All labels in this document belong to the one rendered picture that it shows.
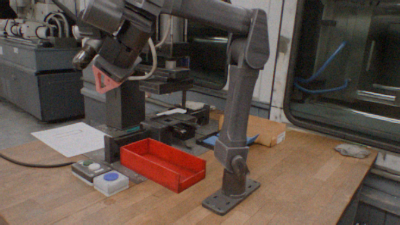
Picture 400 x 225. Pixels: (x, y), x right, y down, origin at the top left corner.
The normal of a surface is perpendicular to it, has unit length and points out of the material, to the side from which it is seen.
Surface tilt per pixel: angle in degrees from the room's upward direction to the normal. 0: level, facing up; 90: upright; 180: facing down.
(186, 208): 0
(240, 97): 90
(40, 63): 90
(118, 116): 90
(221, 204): 0
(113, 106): 90
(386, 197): 33
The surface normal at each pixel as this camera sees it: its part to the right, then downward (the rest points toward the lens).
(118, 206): 0.05, -0.95
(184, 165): -0.62, 0.20
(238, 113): 0.34, 0.29
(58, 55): 0.74, 0.24
